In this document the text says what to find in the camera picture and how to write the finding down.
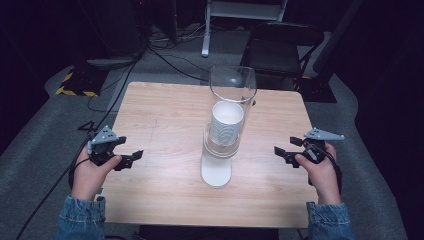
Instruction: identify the black folding chair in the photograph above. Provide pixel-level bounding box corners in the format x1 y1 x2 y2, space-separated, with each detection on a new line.
240 21 325 92

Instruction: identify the black floor base plate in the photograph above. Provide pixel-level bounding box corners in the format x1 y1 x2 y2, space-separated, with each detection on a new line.
297 75 338 104

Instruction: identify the dark cabinet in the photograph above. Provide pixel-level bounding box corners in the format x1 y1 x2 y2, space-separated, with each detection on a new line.
78 0 149 58

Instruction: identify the grey slanted pole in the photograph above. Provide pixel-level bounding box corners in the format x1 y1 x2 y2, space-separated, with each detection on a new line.
312 0 365 75

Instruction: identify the black yellow striped floor ramp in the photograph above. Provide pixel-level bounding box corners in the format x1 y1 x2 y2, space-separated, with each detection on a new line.
54 67 108 98

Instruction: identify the white metal desk frame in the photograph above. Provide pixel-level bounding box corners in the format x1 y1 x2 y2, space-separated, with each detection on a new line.
200 0 289 58

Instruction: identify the black floor cable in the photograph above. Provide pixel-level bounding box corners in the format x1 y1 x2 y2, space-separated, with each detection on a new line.
87 46 211 134

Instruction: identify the white paper cup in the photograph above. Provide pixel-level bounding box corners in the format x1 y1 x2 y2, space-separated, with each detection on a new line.
209 100 245 147

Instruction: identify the clear plastic cup dispenser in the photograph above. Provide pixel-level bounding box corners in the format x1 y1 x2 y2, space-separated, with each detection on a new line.
200 65 258 189

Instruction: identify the grey flat stand base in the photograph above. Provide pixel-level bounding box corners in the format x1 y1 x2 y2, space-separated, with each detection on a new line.
86 57 137 70

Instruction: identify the person's right hand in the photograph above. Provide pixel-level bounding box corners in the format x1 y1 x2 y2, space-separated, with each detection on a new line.
294 142 343 206

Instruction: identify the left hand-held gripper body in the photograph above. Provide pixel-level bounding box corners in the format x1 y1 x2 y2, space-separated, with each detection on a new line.
87 125 119 167

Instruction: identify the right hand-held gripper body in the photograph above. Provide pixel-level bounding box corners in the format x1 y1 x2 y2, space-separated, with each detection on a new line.
301 127 346 164

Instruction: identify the person's left hand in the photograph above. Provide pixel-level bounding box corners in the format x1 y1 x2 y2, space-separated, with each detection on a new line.
70 154 123 202

